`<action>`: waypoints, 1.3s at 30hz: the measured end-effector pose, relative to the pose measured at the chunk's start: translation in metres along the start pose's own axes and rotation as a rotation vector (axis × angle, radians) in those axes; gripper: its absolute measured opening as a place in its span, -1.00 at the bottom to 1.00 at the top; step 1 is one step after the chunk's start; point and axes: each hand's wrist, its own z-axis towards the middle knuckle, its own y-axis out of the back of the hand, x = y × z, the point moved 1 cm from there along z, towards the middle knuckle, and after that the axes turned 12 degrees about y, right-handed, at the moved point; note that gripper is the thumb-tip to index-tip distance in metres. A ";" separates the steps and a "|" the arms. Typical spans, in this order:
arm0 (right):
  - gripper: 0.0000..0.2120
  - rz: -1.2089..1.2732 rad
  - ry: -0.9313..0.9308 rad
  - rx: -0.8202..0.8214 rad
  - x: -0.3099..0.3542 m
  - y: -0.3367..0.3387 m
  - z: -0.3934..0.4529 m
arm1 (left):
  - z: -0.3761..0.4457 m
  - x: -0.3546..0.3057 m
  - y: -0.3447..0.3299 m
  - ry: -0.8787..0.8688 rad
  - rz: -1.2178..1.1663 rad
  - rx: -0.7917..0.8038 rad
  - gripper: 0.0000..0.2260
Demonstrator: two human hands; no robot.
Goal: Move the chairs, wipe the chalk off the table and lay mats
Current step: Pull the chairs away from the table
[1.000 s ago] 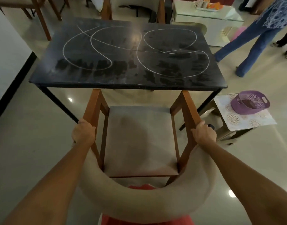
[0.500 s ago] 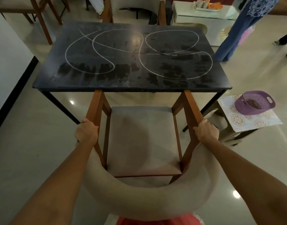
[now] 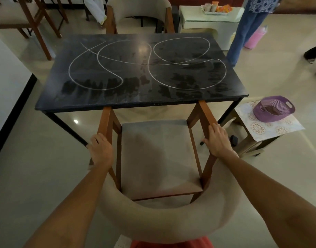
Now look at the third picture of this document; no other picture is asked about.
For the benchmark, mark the person's left hand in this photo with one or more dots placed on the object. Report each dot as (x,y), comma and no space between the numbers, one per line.
(102,152)

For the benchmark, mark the person's right hand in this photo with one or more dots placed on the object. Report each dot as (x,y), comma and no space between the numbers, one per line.
(218,142)

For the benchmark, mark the beige stool with patterned top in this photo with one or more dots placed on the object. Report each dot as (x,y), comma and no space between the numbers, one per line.
(289,126)

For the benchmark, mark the person's left forearm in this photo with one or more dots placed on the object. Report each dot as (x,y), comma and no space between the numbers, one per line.
(70,211)

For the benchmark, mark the person's right forearm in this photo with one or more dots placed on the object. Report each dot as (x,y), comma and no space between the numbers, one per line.
(263,193)

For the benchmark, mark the person's red garment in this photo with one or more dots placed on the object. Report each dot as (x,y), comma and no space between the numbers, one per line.
(173,242)

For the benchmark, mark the purple plastic basket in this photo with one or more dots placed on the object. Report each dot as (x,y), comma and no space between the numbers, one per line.
(258,114)

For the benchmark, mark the black marble table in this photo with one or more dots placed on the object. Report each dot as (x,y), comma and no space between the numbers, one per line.
(57,100)

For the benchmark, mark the pink plastic container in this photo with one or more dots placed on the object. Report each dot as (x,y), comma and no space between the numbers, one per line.
(256,38)

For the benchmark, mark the white glass-top table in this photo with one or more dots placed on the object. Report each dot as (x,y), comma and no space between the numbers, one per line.
(212,19)

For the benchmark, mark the tray of snack packets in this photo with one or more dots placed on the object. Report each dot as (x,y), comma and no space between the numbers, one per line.
(217,8)

